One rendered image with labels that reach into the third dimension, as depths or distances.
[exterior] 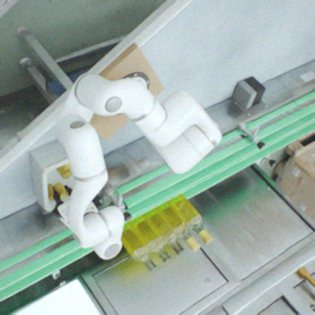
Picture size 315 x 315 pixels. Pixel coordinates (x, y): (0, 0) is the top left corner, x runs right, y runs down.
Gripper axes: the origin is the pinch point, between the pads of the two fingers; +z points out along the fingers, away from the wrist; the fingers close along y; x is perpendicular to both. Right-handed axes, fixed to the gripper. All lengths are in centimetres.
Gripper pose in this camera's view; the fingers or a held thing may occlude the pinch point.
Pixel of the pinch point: (63, 194)
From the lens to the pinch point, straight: 151.8
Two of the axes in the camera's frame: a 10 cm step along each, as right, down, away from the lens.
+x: -0.7, -7.4, -6.7
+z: -5.8, -5.2, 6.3
